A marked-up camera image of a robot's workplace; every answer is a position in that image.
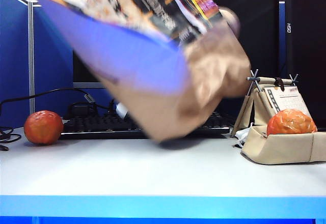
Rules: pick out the printed brown paper bag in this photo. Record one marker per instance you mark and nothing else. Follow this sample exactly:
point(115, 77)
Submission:
point(152, 68)

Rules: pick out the plastic-wrapped orange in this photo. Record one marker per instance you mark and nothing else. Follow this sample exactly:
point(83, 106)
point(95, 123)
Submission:
point(290, 122)
point(43, 127)

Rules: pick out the black computer keyboard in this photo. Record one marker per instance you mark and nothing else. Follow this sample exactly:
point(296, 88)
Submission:
point(102, 126)

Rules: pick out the white crumpled tissue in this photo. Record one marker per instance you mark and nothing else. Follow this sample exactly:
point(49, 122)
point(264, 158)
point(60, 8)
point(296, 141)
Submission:
point(243, 136)

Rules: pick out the beige canvas calendar stand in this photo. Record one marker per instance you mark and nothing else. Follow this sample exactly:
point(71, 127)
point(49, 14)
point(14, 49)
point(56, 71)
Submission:
point(263, 112)

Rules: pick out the white desk calendar card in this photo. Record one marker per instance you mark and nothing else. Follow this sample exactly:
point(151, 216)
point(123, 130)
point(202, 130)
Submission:
point(290, 99)

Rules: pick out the black HSD monitor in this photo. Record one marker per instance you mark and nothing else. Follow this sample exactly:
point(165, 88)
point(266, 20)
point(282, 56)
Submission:
point(310, 43)

